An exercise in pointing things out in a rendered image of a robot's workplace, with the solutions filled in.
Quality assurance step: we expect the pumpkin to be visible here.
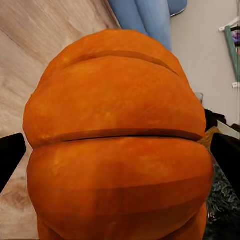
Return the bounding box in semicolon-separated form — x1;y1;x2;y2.
22;29;222;240

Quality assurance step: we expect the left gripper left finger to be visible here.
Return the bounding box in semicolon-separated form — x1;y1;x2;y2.
0;133;27;193

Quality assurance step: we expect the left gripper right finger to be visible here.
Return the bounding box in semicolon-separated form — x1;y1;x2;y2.
210;132;240;199

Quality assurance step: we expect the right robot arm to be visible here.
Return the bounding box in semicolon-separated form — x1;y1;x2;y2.
194;92;240;140

